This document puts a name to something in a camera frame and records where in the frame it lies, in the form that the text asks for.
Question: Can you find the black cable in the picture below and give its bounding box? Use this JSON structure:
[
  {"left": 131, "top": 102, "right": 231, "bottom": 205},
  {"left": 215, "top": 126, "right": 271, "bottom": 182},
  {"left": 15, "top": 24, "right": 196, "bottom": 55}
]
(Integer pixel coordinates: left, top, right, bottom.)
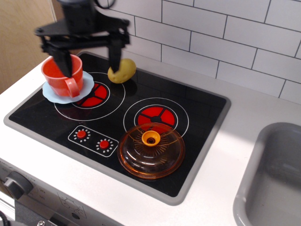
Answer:
[{"left": 94, "top": 0, "right": 117, "bottom": 10}]

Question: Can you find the light blue plate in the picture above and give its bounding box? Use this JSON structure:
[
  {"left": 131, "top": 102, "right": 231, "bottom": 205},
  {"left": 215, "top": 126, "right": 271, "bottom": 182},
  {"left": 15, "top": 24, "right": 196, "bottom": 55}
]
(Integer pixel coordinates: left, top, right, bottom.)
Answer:
[{"left": 42, "top": 71, "right": 94, "bottom": 104}]

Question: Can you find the grey sink basin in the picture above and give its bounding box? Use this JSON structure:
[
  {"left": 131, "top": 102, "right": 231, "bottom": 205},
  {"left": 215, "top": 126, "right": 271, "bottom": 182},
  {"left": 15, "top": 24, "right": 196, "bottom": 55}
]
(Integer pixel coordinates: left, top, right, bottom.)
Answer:
[{"left": 233, "top": 122, "right": 301, "bottom": 226}]

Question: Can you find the red plastic cup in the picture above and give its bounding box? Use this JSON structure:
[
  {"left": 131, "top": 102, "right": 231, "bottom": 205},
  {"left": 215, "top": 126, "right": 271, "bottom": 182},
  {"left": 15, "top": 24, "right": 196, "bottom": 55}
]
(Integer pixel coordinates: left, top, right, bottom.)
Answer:
[{"left": 41, "top": 55, "right": 83, "bottom": 97}]

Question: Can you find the yellow toy potato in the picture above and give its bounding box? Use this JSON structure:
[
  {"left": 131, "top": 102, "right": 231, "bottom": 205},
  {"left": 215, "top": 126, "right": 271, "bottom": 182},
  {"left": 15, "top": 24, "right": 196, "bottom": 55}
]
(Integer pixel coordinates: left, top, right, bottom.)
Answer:
[{"left": 107, "top": 58, "right": 136, "bottom": 84}]

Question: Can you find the orange transparent pot lid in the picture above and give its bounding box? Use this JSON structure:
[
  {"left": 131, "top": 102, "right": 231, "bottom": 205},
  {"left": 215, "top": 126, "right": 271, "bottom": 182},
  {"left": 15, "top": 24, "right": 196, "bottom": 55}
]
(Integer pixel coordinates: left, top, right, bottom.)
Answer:
[{"left": 117, "top": 122, "right": 185, "bottom": 180}]

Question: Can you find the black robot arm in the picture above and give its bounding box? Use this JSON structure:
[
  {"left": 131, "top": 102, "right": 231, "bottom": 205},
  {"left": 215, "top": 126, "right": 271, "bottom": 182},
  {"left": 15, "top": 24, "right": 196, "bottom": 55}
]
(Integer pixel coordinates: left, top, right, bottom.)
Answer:
[{"left": 35, "top": 0, "right": 130, "bottom": 78}]

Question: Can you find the wooden side panel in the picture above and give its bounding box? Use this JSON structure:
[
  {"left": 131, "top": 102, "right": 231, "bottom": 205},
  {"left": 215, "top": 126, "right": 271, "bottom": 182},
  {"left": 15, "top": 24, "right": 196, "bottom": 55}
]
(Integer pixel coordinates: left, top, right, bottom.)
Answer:
[{"left": 0, "top": 0, "right": 63, "bottom": 92}]

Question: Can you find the black toy stove top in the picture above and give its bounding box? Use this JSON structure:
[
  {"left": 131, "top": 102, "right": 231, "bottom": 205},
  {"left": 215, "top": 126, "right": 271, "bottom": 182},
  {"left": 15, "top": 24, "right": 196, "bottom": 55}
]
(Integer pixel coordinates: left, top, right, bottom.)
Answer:
[{"left": 4, "top": 52, "right": 230, "bottom": 205}]

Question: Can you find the grey oven front panel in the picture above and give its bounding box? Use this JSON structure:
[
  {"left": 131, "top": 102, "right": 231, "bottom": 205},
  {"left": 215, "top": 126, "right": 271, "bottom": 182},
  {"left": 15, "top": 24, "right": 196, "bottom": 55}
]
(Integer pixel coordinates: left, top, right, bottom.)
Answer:
[{"left": 0, "top": 160, "right": 120, "bottom": 226}]

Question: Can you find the grey oven knob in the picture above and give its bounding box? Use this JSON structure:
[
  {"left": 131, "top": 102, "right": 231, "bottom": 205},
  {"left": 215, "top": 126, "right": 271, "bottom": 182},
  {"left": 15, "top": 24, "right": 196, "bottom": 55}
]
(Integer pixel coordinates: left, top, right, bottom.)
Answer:
[{"left": 4, "top": 171, "right": 33, "bottom": 200}]

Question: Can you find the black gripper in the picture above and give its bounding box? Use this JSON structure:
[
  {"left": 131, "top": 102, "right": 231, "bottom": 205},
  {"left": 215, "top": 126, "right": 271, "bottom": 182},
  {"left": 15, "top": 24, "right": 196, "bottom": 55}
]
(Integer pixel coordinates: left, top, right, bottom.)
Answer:
[{"left": 34, "top": 3, "right": 130, "bottom": 78}]

